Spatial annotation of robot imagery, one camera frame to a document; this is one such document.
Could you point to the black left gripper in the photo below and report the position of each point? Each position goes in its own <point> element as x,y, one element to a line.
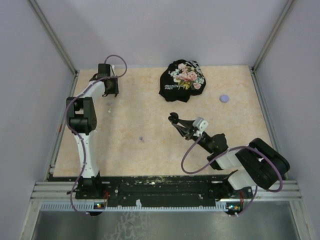
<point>115,90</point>

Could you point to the purple earbud charging case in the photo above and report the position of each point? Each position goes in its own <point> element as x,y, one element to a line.
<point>224,98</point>

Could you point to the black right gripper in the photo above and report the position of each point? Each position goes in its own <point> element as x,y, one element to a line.
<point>187,129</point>

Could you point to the black earbud charging case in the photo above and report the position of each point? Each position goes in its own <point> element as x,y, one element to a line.
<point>173,118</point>

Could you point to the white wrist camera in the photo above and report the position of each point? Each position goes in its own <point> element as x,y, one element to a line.
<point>112,70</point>
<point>200,125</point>

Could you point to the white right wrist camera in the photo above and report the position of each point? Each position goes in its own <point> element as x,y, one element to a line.
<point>200,125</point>

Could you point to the aluminium frame post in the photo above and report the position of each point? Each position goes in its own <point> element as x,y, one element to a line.
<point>273,34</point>
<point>53,37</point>

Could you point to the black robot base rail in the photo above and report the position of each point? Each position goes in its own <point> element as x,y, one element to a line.
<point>177,189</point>

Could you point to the left aluminium frame post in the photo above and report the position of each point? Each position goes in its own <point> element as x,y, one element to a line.
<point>53,37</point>

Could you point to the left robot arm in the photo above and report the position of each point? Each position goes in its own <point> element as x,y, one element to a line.
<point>81,119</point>

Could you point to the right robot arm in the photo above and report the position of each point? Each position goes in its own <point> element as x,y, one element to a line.
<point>255,164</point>

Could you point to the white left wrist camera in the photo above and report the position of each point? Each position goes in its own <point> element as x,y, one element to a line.
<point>112,70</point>

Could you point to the right aluminium frame post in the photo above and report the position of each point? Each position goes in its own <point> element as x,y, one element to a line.
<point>273,34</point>

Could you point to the white slotted cable duct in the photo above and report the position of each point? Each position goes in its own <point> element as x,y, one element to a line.
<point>138,206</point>

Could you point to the black floral folded shirt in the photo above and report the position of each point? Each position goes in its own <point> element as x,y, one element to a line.
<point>181,80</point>

